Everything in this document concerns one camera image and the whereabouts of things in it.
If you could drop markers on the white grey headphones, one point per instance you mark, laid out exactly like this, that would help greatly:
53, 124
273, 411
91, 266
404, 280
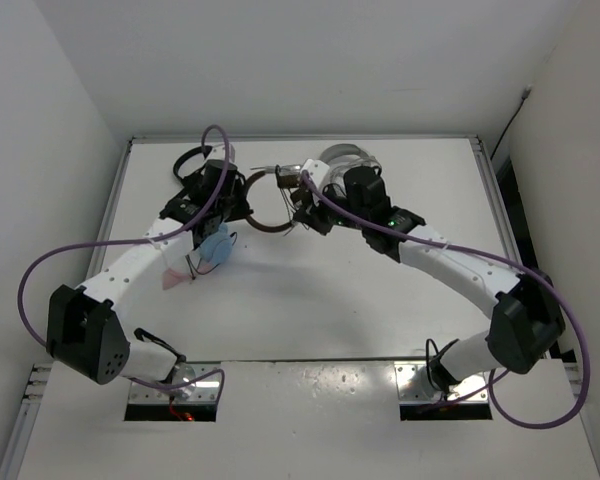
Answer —
342, 157

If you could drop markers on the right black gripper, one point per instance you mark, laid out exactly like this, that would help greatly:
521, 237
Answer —
312, 213

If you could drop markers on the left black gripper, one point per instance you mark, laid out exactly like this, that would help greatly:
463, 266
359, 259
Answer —
240, 211

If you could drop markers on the blue pink headphones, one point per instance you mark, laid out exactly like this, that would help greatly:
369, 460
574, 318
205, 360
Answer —
213, 252

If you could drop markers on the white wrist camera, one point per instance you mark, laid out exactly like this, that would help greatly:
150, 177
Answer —
314, 175
222, 152

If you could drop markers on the metal base plate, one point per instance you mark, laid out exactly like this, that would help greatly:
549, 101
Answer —
414, 388
190, 384

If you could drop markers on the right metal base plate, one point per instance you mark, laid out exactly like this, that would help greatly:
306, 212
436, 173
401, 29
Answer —
414, 388

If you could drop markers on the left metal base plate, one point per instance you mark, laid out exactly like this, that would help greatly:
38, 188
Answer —
190, 384

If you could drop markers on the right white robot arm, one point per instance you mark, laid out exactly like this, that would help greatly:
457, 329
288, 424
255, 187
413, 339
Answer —
525, 320

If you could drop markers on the black headphones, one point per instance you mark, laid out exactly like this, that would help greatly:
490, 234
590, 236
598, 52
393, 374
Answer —
186, 156

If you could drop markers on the brown silver headphones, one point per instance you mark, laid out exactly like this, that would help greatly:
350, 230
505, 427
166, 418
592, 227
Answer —
269, 190

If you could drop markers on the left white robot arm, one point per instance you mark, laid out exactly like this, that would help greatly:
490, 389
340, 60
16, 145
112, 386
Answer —
88, 329

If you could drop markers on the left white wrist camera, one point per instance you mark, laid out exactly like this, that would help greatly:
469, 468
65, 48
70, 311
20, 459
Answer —
222, 152

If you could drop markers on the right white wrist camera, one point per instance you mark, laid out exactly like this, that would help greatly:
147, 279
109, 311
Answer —
314, 175

